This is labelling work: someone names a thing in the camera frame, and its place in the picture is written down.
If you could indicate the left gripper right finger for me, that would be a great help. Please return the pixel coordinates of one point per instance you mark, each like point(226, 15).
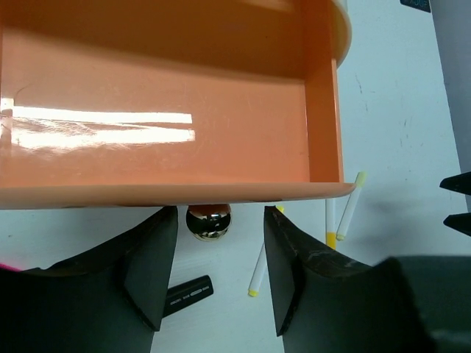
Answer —
point(324, 301)

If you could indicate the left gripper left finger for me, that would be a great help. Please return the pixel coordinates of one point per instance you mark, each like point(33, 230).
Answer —
point(107, 299)

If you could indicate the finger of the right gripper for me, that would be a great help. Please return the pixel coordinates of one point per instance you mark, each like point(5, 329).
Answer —
point(459, 222)
point(459, 183)

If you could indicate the yellow white pen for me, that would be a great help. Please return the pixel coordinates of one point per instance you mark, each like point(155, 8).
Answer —
point(258, 273)
point(330, 223)
point(350, 207)

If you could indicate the orange drawer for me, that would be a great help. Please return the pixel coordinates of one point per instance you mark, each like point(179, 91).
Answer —
point(156, 103)

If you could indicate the orange highlighter marker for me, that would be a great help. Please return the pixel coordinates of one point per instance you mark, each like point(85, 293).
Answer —
point(186, 294)

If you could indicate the pink highlighter marker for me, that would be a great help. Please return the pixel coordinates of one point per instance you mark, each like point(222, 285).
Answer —
point(9, 268)

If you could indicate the cream round drawer organizer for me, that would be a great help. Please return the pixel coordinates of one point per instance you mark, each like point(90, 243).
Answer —
point(342, 30)

